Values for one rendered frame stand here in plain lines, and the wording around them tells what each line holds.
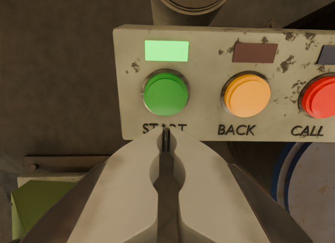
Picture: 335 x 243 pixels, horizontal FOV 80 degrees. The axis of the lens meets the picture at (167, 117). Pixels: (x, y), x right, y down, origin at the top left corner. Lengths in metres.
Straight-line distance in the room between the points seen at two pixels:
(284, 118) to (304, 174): 0.26
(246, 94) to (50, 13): 0.82
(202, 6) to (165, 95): 0.15
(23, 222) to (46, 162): 0.34
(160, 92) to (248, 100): 0.08
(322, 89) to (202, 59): 0.11
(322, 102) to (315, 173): 0.28
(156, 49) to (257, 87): 0.09
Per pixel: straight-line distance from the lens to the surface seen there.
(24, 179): 0.87
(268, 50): 0.20
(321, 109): 0.24
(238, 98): 0.19
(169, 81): 0.17
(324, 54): 0.22
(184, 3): 0.29
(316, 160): 0.48
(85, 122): 0.85
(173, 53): 0.18
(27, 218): 0.66
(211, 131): 0.21
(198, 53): 0.18
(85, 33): 0.86
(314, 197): 0.51
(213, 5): 0.30
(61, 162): 0.91
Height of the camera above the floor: 0.79
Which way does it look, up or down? 82 degrees down
